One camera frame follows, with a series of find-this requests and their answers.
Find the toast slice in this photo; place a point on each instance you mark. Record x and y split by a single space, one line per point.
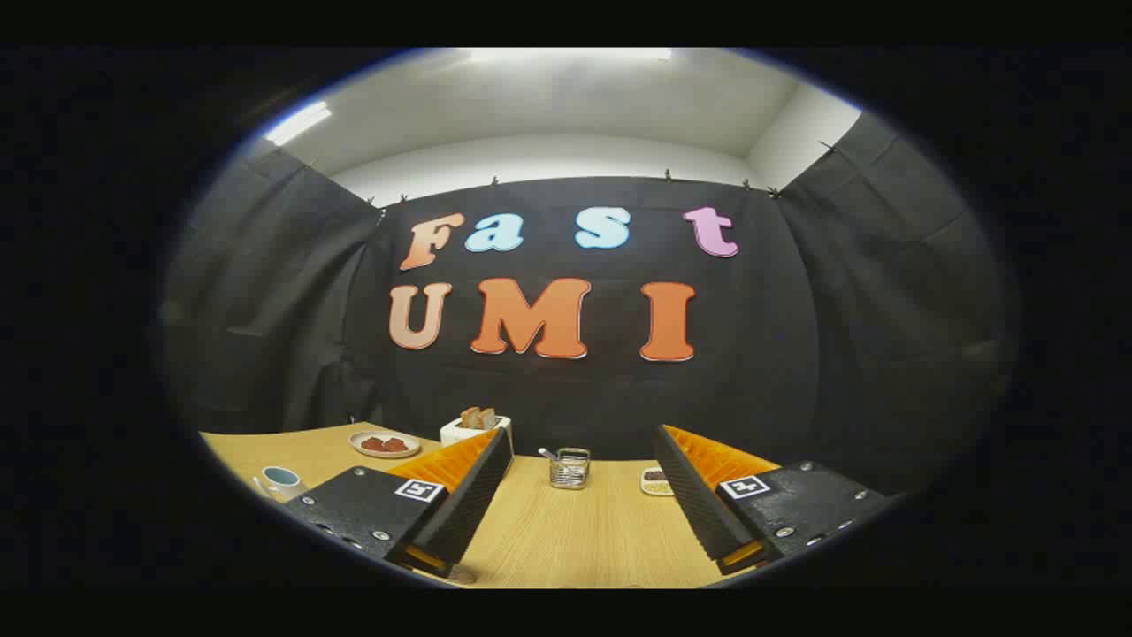
470 418
487 418

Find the black backdrop cloth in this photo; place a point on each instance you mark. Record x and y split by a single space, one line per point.
778 354

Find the white divided condiment dish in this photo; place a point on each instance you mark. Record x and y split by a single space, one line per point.
655 482

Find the white round plate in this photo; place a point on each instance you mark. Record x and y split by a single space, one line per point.
358 449

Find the white cup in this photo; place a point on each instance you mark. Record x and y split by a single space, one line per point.
283 482

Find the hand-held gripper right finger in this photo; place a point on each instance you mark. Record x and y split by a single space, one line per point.
694 504

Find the wooden table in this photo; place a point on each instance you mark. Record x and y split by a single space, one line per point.
575 540

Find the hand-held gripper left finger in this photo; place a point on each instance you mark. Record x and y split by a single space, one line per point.
469 504

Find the white toaster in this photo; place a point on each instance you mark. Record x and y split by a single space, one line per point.
460 435

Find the red food piece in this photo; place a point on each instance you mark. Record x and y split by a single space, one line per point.
395 445
372 444

